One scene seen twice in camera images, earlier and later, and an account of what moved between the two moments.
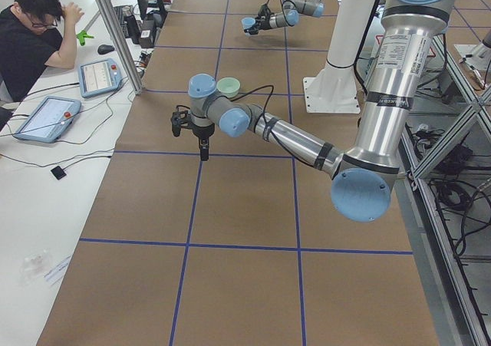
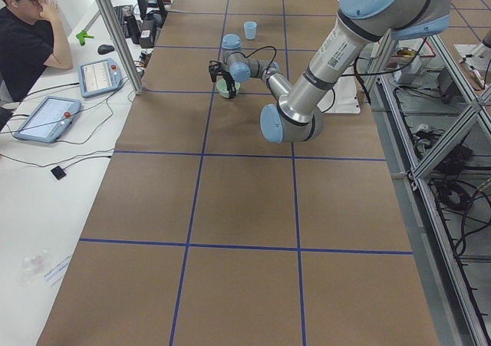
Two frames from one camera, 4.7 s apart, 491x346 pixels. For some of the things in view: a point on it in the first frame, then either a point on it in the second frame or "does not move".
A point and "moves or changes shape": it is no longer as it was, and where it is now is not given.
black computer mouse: x=104 y=49 does not move
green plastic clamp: x=81 y=37 does not move
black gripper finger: x=204 y=141 → x=230 y=84
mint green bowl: x=229 y=86 does not move
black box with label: x=146 y=33 does not move
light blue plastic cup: x=247 y=22 moves or changes shape
